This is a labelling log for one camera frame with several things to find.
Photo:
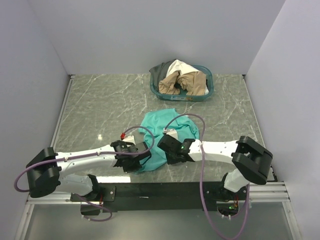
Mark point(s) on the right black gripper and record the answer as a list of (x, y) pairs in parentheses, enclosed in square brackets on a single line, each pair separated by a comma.
[(170, 161)]

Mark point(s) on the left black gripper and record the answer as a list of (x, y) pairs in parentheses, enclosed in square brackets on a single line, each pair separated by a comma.
[(135, 167)]

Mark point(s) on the teal t shirt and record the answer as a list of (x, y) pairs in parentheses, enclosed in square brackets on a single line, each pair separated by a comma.
[(164, 125)]

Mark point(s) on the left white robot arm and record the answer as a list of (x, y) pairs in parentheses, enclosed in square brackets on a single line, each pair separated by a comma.
[(51, 171)]

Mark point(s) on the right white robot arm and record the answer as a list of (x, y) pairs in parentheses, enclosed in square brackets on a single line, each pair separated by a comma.
[(252, 161)]

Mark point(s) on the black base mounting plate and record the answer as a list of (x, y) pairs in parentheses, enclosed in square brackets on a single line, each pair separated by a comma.
[(150, 196)]

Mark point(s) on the teal plastic laundry basket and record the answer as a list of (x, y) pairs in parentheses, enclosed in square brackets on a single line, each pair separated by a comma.
[(183, 93)]

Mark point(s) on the beige t shirt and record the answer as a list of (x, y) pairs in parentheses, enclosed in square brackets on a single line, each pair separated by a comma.
[(194, 83)]

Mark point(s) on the dark grey t shirt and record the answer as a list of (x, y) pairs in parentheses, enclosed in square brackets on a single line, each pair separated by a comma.
[(159, 72)]

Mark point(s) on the white t shirt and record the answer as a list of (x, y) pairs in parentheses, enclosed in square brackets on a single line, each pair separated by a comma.
[(182, 68)]

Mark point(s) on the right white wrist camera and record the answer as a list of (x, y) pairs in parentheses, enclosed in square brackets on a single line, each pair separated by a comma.
[(171, 132)]

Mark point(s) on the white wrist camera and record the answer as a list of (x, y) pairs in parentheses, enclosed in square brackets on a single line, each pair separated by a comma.
[(129, 138), (171, 132)]

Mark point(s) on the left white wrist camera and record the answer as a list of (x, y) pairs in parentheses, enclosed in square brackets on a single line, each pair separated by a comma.
[(129, 138)]

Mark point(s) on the aluminium frame rail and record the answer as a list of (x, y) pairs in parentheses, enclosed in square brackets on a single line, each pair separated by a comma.
[(272, 192)]

